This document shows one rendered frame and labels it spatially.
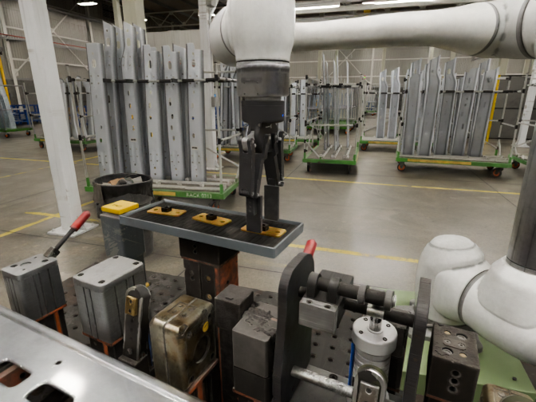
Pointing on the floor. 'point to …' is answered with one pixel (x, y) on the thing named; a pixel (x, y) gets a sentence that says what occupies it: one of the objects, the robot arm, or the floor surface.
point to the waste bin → (118, 191)
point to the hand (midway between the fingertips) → (263, 210)
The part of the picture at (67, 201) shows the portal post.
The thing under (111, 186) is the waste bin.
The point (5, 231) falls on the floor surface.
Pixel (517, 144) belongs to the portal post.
